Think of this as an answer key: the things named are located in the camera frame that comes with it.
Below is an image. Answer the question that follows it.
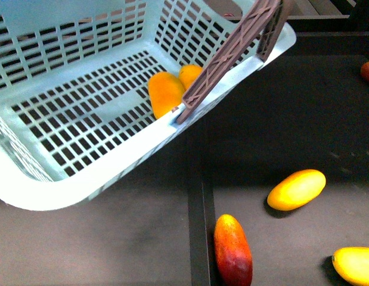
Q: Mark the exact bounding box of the orange yellow mango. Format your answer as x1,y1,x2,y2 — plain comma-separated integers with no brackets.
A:
148,71,185,119

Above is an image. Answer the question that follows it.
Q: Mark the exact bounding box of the yellow lemon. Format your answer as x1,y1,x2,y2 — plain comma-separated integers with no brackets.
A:
178,64,202,90

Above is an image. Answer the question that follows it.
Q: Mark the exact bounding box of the light blue plastic basket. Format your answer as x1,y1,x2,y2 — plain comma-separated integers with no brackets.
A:
0,1,296,211

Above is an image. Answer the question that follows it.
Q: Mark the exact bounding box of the brown basket handle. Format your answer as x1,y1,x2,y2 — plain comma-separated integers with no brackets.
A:
176,1,293,124

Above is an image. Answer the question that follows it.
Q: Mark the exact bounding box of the red yellow mango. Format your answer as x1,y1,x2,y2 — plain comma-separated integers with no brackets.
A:
213,214,253,286

